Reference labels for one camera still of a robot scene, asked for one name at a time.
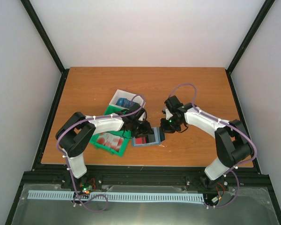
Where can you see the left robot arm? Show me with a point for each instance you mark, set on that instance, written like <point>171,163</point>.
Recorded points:
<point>74,136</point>

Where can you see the black frame post right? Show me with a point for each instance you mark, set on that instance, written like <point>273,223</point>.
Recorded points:
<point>250,34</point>

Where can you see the metal base plate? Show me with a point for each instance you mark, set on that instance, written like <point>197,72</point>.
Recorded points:
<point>239,206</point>

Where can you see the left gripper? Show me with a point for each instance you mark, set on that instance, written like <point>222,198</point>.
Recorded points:
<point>146,130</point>

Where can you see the teal card holder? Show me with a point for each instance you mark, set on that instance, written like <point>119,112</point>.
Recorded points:
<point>160,135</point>

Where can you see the light blue cable duct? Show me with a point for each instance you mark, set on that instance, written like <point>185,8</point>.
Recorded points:
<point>118,197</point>

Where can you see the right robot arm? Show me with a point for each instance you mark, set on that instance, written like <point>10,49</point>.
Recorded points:
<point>233,146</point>

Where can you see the black frame post left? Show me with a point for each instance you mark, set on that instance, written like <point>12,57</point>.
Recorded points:
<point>43,34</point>

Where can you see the red white card stack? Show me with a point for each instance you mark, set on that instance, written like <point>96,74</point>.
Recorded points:
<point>111,141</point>

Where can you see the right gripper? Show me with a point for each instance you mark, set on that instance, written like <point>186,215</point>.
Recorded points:
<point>166,129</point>

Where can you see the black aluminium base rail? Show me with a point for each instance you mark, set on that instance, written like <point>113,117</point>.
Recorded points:
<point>136,176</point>

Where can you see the white bin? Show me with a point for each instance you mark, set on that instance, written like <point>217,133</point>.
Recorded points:
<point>125,94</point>

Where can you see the green bin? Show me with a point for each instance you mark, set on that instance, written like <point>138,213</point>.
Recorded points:
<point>113,152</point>
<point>112,111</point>

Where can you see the small electronics board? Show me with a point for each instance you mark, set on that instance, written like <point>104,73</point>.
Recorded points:
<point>87,188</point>

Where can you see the black frame post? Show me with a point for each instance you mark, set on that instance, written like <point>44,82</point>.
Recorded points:
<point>43,34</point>
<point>250,34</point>

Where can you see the blue card stack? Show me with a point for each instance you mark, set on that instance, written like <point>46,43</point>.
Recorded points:
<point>124,102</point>

